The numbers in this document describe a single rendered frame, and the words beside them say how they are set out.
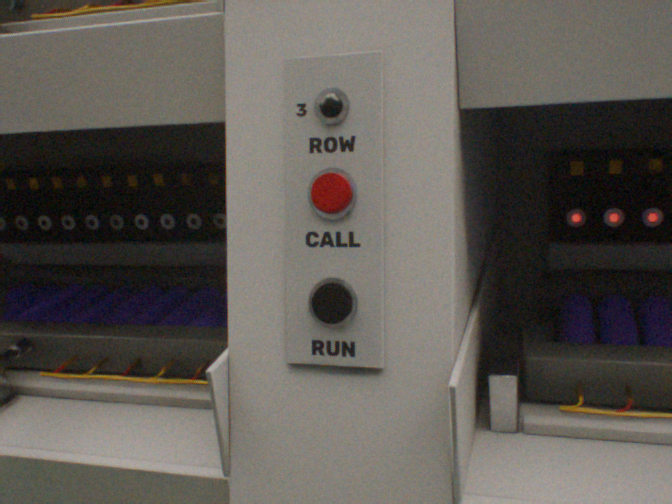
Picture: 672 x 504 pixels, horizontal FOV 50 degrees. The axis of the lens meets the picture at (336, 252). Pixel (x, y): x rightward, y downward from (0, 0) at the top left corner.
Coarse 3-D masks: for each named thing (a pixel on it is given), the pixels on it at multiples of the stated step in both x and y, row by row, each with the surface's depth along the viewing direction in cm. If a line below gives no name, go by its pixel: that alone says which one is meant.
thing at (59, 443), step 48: (96, 384) 40; (144, 384) 39; (192, 384) 39; (0, 432) 36; (48, 432) 35; (96, 432) 35; (144, 432) 34; (192, 432) 34; (0, 480) 34; (48, 480) 33; (96, 480) 33; (144, 480) 32; (192, 480) 31
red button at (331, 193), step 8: (320, 176) 28; (328, 176) 28; (336, 176) 28; (320, 184) 28; (328, 184) 28; (336, 184) 28; (344, 184) 28; (312, 192) 28; (320, 192) 28; (328, 192) 28; (336, 192) 28; (344, 192) 28; (312, 200) 28; (320, 200) 28; (328, 200) 28; (336, 200) 28; (344, 200) 28; (320, 208) 28; (328, 208) 28; (336, 208) 28; (344, 208) 28
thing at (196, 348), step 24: (0, 336) 42; (24, 336) 41; (48, 336) 41; (72, 336) 40; (96, 336) 40; (120, 336) 40; (144, 336) 39; (168, 336) 39; (192, 336) 39; (216, 336) 38; (24, 360) 42; (48, 360) 41; (72, 360) 40; (96, 360) 40; (120, 360) 40; (144, 360) 39; (168, 360) 39; (192, 360) 39
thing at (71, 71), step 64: (0, 0) 39; (64, 0) 40; (128, 0) 38; (192, 0) 36; (0, 64) 33; (64, 64) 32; (128, 64) 32; (192, 64) 31; (0, 128) 35; (64, 128) 34
